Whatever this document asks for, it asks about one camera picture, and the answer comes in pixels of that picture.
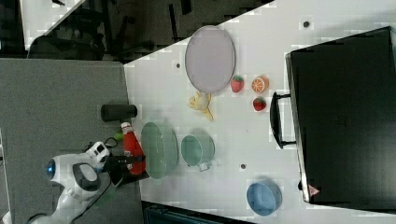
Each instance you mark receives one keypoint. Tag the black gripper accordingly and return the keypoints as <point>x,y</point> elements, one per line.
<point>116,166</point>

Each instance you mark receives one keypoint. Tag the red plush ketchup bottle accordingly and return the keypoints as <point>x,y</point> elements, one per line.
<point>132,148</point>

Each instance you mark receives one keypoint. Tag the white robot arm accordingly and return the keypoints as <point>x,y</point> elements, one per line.
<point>49,189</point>

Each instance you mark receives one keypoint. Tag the green oval strainer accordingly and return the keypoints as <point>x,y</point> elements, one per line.
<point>159,144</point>

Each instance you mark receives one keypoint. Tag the green mug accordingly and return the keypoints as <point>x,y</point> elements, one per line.
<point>198,150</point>

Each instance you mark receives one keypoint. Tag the yellow plush banana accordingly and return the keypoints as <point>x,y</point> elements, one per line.
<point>200,101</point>

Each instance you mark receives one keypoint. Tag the round lilac plate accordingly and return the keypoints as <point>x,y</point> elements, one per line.
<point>210,59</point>

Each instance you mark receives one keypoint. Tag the light red plush strawberry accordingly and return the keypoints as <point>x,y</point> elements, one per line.
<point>237,84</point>

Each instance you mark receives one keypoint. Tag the blue bowl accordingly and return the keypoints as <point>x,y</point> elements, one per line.
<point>264,197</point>

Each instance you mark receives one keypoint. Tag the dark red plush strawberry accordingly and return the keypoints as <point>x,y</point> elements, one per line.
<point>259,104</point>

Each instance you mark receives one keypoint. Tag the plush orange slice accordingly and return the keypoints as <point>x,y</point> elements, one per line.
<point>260,84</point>

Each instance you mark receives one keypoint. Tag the silver toaster oven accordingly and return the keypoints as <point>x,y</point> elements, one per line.
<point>343,105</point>

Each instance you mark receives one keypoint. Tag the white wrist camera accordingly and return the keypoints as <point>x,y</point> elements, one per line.
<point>99,153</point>

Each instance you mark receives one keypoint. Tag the black cylinder post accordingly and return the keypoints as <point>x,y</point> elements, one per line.
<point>118,112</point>

